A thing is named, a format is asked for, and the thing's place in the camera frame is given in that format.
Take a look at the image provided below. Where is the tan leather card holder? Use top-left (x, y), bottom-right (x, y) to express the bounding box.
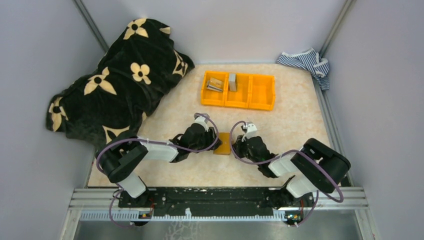
top-left (213, 132), bottom-right (232, 156)

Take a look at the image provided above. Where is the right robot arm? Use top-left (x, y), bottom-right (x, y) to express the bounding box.
top-left (231, 135), bottom-right (351, 199)

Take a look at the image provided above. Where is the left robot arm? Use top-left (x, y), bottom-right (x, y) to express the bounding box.
top-left (95, 123), bottom-right (222, 199)

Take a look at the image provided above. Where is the orange three-compartment bin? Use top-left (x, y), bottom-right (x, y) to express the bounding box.
top-left (200, 71), bottom-right (276, 111)

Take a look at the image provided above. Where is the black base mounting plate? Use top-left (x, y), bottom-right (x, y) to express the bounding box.
top-left (118, 187), bottom-right (314, 217)

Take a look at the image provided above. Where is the grey box in bin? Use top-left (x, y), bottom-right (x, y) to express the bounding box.
top-left (228, 73), bottom-right (237, 92)

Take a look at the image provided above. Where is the black floral blanket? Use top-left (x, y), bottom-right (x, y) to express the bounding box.
top-left (45, 18), bottom-right (195, 149)

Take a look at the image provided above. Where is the blue striped cloth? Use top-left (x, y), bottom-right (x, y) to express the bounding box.
top-left (276, 47), bottom-right (330, 91)

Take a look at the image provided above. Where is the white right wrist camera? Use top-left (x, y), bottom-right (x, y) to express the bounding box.
top-left (241, 122), bottom-right (258, 141)

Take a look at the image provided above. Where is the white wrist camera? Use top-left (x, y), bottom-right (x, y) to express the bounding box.
top-left (194, 112), bottom-right (209, 131)
top-left (241, 122), bottom-right (258, 141)

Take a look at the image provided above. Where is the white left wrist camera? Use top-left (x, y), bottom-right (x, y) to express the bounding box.
top-left (194, 112), bottom-right (209, 131)

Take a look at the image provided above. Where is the aluminium frame rail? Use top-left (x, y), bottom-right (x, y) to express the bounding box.
top-left (69, 187), bottom-right (369, 222)

